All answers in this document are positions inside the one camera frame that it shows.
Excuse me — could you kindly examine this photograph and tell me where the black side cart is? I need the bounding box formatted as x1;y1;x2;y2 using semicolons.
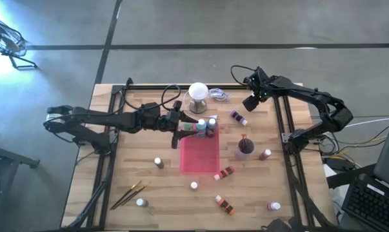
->
0;141;41;232

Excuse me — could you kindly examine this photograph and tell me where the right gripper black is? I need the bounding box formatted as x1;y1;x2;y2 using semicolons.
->
241;66;275;113

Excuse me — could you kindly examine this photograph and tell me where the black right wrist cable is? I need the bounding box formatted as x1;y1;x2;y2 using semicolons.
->
230;64;257;86

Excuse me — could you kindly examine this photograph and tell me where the black power brick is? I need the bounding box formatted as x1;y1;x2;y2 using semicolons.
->
324;156;356;172

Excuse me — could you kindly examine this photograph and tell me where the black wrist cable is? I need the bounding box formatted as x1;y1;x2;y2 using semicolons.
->
121;84;182;112
230;64;257;86

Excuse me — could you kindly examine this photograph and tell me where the yellow floor cable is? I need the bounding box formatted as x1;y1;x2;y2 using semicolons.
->
323;135;389;162

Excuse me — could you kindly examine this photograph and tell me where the pink plastic tray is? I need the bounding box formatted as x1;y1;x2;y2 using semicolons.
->
179;123;221;175

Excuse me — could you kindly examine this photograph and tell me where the black floor fan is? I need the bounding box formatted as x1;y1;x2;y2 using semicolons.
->
0;14;39;71

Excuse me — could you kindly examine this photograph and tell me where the black metal table frame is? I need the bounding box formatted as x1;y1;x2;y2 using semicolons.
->
65;77;339;232

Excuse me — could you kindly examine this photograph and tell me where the white dome glass jar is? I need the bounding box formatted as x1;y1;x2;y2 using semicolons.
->
186;82;210;115

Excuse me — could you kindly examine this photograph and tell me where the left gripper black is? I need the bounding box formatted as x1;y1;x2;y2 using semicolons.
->
137;100;199;150

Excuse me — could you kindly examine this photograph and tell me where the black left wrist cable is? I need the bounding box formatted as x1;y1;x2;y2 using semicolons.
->
121;84;182;112

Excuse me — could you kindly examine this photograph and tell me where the purple plastic cup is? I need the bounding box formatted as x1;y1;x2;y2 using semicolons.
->
235;137;256;161

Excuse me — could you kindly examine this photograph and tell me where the white floor cable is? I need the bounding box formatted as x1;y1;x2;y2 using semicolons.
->
345;117;389;128

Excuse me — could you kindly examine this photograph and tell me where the purple paint bottle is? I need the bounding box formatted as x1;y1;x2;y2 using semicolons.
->
230;110;249;127

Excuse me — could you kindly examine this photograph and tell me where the orange paint bottle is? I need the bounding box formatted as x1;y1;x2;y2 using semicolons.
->
215;195;236;217

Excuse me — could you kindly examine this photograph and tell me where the large teal paint bottle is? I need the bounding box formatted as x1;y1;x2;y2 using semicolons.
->
195;118;208;139

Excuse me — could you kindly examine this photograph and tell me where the black keyboard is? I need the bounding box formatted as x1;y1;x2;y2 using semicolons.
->
341;173;389;232

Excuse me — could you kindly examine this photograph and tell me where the white lamp cable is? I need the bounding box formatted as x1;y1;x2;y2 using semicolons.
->
183;87;231;121

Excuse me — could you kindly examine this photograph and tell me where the red paint bottle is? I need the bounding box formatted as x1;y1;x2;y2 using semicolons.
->
213;166;236;181

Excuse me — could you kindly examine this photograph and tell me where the reddish brown paint bottle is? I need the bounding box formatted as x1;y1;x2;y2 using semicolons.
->
258;148;272;161

